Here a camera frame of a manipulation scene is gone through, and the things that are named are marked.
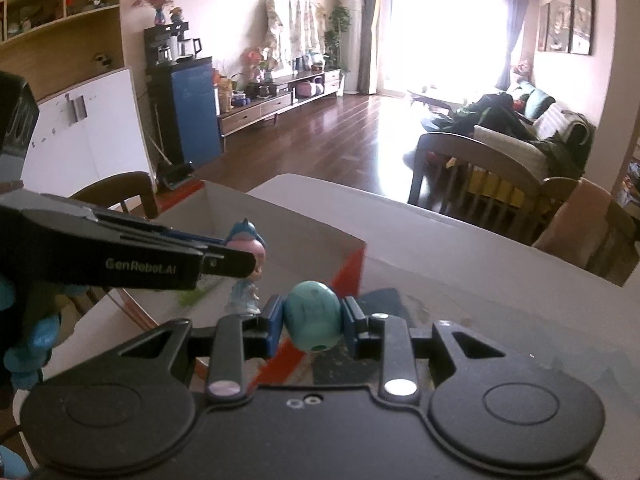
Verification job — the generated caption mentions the pink figurine doll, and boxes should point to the pink figurine doll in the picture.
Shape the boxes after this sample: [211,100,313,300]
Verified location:
[224,218,267,315]

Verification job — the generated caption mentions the teal egg toy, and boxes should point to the teal egg toy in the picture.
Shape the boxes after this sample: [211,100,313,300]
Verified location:
[283,281,343,352]

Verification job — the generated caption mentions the blue gloved hand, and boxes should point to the blue gloved hand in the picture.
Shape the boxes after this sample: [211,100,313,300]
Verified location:
[1,280,89,403]

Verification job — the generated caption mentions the red cardboard storage box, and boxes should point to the red cardboard storage box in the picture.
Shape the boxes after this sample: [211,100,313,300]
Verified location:
[111,182,367,330]

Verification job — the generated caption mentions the white board panel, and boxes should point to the white board panel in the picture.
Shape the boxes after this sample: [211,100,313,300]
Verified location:
[22,68,152,197]

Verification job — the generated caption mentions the blue cabinet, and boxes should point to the blue cabinet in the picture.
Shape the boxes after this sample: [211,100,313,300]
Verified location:
[146,58,222,168]

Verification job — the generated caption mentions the wooden tv console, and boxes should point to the wooden tv console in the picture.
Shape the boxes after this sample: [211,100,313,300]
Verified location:
[218,68,342,141]

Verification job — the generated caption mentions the dark wooden chair left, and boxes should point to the dark wooden chair left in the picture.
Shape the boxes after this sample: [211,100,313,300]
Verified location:
[406,131,551,241]

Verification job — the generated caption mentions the pink cloth on chair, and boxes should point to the pink cloth on chair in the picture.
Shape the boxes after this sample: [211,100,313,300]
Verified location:
[533,177,612,269]

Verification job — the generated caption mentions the wooden chair with pink cloth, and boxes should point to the wooden chair with pink cloth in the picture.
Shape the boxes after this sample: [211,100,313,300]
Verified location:
[533,177,639,286]

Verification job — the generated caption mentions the sofa with clothes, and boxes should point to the sofa with clothes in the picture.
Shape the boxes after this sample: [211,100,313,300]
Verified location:
[422,81,594,181]

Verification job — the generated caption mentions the white air conditioner tower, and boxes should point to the white air conditioner tower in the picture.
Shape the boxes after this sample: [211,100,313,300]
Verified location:
[340,0,364,94]

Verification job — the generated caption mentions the wooden wall shelf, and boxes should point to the wooden wall shelf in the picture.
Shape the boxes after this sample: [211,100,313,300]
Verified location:
[1,0,125,101]

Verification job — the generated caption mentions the framed wall pictures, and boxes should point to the framed wall pictures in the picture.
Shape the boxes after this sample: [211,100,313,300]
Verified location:
[537,0,596,55]

